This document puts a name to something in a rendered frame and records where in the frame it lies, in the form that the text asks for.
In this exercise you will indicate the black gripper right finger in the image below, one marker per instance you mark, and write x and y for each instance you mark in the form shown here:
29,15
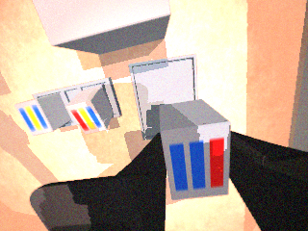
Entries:
272,181

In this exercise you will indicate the white flat panel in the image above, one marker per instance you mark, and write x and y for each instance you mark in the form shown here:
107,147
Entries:
300,141

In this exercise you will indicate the grey box with blue and red stripes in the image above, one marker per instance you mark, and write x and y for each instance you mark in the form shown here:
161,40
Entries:
196,143

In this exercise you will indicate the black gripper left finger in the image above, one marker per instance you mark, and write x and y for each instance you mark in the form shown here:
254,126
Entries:
137,195

